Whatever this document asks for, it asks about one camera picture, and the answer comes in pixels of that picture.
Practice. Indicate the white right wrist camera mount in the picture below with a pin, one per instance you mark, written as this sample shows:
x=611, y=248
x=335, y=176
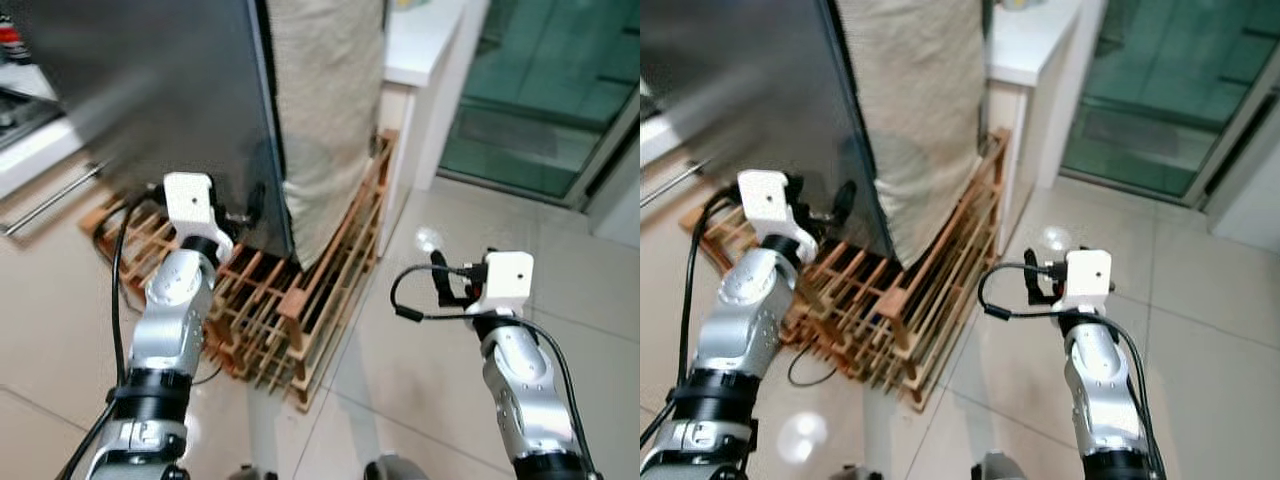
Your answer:
x=1090, y=278
x=505, y=278

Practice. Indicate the white kitchen counter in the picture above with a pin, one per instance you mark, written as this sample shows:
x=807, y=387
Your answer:
x=35, y=150
x=665, y=140

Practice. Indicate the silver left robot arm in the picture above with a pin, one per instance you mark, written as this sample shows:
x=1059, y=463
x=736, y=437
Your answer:
x=172, y=320
x=735, y=320

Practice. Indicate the wooden slatted rack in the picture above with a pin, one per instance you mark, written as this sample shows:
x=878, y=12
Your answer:
x=900, y=310
x=300, y=300

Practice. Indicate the red bottle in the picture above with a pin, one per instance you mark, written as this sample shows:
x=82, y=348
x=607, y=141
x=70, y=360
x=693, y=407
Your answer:
x=12, y=42

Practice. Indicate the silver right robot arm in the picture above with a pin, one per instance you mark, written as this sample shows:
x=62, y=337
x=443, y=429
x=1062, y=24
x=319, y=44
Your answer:
x=1100, y=390
x=525, y=390

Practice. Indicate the green glass sliding door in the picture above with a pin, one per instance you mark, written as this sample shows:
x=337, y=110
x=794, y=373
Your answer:
x=550, y=90
x=1170, y=90

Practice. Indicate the grey robot right foot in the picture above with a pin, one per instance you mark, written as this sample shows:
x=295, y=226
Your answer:
x=1000, y=468
x=395, y=469

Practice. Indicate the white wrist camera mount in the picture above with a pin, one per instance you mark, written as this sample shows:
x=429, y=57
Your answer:
x=505, y=278
x=1090, y=278
x=188, y=205
x=765, y=200

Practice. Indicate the black stove top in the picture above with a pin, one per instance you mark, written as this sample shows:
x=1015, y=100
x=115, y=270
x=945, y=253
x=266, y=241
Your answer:
x=20, y=115

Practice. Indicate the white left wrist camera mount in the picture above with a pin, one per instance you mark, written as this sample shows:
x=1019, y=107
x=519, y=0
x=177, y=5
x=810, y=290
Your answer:
x=188, y=205
x=765, y=200

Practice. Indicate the beige cloth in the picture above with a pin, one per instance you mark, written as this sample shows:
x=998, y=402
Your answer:
x=325, y=110
x=915, y=110

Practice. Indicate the white counter cabinet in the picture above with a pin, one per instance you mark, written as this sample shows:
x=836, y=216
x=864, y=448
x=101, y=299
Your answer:
x=1030, y=50
x=425, y=50

